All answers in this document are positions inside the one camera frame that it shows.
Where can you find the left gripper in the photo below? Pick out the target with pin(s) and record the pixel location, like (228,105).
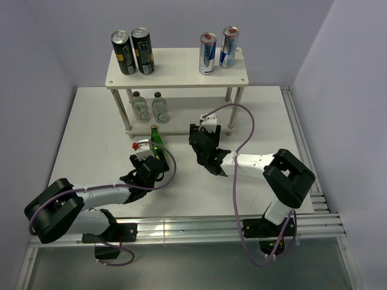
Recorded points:
(136,162)

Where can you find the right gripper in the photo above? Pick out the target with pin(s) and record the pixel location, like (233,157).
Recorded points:
(216,135)

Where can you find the green glass bottle front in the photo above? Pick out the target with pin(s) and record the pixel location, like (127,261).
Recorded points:
(156,139)

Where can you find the clear soda bottle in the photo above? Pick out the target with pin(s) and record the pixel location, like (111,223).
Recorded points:
(159,108)
(140,107)

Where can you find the silver can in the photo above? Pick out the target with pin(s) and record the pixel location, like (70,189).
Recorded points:
(228,46)
(207,53)

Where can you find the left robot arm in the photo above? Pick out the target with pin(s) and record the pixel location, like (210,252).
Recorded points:
(62,208)

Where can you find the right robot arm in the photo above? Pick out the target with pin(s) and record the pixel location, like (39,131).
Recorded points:
(289,179)

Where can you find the white two-tier shelf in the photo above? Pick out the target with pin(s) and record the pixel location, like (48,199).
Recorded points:
(188,93)

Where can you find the black can left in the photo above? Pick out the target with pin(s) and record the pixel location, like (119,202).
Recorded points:
(123,51)

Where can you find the black can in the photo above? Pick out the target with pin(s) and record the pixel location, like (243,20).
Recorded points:
(123,51)
(143,50)

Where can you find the black can right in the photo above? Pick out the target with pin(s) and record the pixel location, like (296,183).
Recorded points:
(143,50)

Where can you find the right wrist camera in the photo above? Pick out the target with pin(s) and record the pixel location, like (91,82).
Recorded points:
(208,123)

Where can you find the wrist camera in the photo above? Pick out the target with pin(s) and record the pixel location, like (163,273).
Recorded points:
(142,149)
(208,123)

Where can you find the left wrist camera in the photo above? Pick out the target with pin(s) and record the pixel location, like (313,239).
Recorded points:
(142,149)

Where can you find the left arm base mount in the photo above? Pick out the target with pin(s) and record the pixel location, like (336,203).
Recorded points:
(112,241)

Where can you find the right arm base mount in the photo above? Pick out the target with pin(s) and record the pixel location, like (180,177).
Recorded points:
(267,234)

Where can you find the aluminium rail frame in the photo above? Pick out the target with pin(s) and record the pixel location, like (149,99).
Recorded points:
(188,240)

